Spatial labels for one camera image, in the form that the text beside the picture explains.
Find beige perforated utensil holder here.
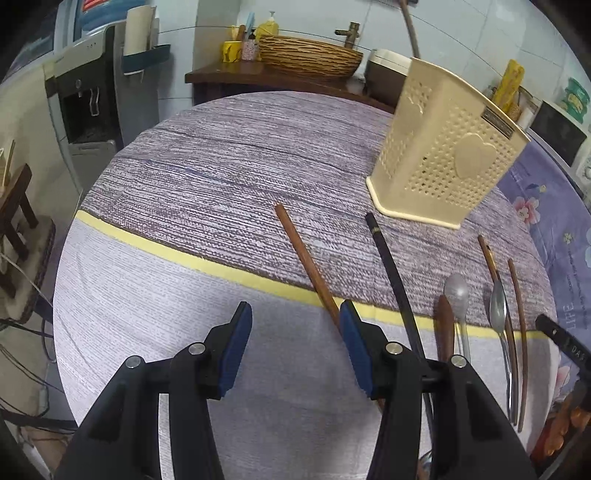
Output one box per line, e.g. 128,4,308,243
366,58,532,230

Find purple floral cloth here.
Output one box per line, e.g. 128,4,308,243
496,138,591,467

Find cables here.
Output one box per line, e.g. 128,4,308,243
0,249,79,430

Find black chopstick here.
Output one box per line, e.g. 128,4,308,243
365,212,437,444

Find dark wooden counter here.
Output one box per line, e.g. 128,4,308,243
185,60,398,114

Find green instant noodle bowl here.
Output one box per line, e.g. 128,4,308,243
558,99,587,123
566,78,591,104

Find translucent plastic spoon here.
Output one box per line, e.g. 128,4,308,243
443,273,472,363

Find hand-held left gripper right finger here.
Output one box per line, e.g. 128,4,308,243
340,299,539,480

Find brown wooden spoon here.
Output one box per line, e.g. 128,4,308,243
436,294,458,363

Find brown wooden chopstick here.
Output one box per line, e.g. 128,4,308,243
274,203,386,414
477,234,519,425
507,258,529,433

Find dark wooden stool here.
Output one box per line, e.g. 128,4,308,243
0,164,57,324

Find woven basket basin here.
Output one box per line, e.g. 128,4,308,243
256,34,365,78

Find yellow packet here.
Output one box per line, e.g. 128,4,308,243
492,59,526,118

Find white microwave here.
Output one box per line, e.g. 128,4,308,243
529,99,591,204

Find yellow soap bottle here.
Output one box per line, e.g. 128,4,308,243
255,10,280,42

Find metal spoon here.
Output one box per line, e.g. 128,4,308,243
488,278,520,426

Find blue water jug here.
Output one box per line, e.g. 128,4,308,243
55,0,139,40

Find teal cup holder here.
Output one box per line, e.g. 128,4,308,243
121,44,171,75

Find water dispenser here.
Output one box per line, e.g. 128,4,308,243
44,25,160,195

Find bronze faucet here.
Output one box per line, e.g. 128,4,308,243
335,21,362,49

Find rice cooker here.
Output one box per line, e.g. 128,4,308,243
365,48,414,109

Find stack of paper cups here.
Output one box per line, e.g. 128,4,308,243
124,6,158,54

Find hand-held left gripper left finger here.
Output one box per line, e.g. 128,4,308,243
55,301,253,480

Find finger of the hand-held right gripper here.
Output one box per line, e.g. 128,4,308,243
536,313,591,371

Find brown hose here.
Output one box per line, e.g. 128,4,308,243
399,0,421,61

